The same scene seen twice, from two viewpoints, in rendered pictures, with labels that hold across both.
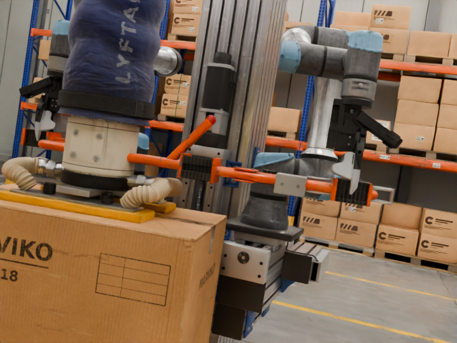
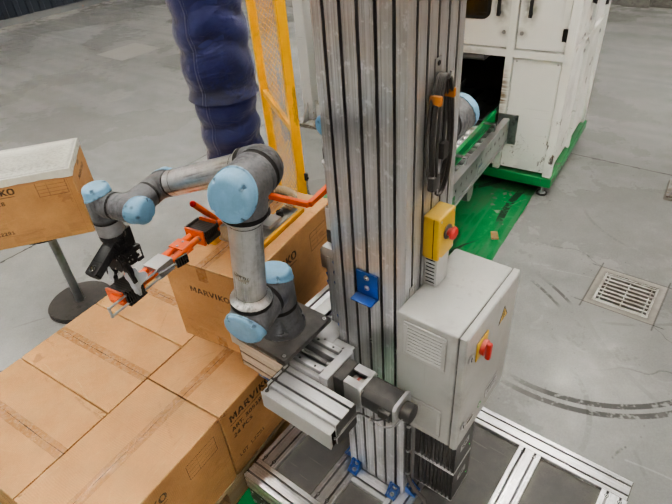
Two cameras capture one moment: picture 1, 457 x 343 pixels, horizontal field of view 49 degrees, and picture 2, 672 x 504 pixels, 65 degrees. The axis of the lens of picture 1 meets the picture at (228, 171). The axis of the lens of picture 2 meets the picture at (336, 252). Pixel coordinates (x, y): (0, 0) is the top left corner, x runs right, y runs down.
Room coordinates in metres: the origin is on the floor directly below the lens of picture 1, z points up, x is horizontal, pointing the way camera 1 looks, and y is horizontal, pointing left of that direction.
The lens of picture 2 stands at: (2.24, -1.18, 2.21)
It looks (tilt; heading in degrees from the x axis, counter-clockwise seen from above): 37 degrees down; 114
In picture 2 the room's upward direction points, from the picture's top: 5 degrees counter-clockwise
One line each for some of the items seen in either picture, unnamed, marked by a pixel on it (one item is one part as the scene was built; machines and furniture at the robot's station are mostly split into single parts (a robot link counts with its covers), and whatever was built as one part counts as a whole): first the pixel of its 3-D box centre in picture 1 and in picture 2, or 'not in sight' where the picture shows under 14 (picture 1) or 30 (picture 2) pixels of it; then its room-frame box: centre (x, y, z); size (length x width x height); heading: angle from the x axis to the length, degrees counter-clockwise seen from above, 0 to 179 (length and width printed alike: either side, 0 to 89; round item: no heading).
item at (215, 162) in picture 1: (200, 167); (202, 230); (1.19, 0.07, 1.20); 0.10 x 0.08 x 0.06; 171
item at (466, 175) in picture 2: not in sight; (443, 204); (1.78, 1.56, 0.50); 2.31 x 0.05 x 0.19; 78
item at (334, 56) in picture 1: (345, 65); (134, 205); (1.25, -0.25, 1.50); 0.11 x 0.11 x 0.08; 89
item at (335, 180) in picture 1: (350, 191); (125, 289); (1.14, -0.28, 1.20); 0.08 x 0.07 x 0.05; 81
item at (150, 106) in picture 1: (107, 105); not in sight; (1.23, 0.32, 1.31); 0.23 x 0.23 x 0.04
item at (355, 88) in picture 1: (358, 92); (108, 226); (1.15, -0.26, 1.42); 0.08 x 0.08 x 0.05
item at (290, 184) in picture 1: (290, 184); (159, 266); (1.16, -0.15, 1.19); 0.07 x 0.07 x 0.04; 81
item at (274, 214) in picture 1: (266, 209); (279, 313); (1.58, -0.13, 1.09); 0.15 x 0.15 x 0.10
